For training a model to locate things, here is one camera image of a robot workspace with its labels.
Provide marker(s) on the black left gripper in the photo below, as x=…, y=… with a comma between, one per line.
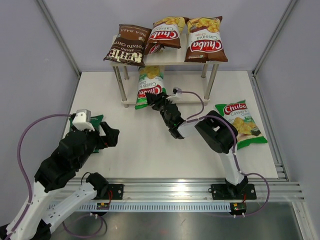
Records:
x=111, y=138

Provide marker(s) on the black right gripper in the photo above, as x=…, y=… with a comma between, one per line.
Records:
x=157, y=99

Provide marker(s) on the green Chuba cassava chips bag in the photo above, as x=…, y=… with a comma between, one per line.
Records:
x=151, y=80

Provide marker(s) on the brown Kettle potato chips bag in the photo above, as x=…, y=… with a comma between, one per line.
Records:
x=129, y=45

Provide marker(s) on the brown Chuba bag text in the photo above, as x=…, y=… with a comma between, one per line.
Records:
x=166, y=35

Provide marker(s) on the brown Chuba cassava chips bag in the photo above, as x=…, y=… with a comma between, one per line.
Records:
x=204, y=42

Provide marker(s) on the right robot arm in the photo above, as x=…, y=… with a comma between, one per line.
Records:
x=221, y=137

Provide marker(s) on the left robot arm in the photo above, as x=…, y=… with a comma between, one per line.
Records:
x=35, y=221

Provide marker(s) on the white two-tier shelf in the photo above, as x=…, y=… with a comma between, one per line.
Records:
x=199, y=77

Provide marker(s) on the green Real hand cooked bag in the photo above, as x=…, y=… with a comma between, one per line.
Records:
x=95, y=121

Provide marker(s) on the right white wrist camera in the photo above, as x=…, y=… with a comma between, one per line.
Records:
x=175, y=96

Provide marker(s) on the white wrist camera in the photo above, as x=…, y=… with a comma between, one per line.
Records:
x=82, y=120
x=175, y=96

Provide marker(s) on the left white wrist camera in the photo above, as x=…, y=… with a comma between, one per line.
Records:
x=82, y=120

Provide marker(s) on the white slotted cable duct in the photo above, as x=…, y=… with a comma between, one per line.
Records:
x=155, y=207

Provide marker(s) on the aluminium mounting rail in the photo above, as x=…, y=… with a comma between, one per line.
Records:
x=280, y=191

